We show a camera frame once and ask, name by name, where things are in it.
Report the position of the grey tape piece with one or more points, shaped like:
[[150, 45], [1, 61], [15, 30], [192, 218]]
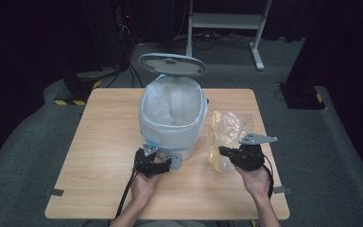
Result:
[[54, 191], [281, 189]]

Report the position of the person's grey clothing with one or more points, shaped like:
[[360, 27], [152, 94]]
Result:
[[170, 224]]

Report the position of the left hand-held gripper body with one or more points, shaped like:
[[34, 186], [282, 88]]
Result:
[[145, 164]]

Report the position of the black base with yellow stripes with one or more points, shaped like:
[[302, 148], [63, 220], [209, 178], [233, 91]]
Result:
[[80, 88]]

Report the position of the grey pedal trash can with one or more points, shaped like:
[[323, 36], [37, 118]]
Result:
[[173, 135]]

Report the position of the person's left hand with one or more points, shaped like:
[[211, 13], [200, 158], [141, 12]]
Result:
[[143, 189]]

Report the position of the white metal stand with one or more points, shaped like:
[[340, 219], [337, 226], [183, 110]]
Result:
[[225, 20]]

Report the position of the black base with yellow mark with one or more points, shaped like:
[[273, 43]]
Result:
[[302, 96]]

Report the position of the person's right hand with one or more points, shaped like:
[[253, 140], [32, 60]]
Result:
[[255, 181]]

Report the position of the clear plastic bag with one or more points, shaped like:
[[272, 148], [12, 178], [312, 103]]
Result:
[[225, 132]]

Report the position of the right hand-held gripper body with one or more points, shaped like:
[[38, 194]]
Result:
[[250, 157]]

